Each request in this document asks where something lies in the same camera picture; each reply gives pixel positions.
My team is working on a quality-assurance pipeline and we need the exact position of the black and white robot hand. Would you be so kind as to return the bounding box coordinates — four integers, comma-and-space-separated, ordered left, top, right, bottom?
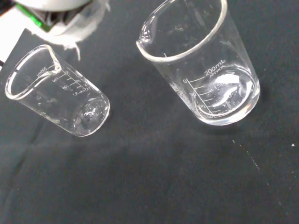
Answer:
14, 0, 111, 62

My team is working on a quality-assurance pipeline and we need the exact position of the black bench cloth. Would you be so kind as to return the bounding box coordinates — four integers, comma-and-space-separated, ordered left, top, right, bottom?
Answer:
0, 0, 299, 224

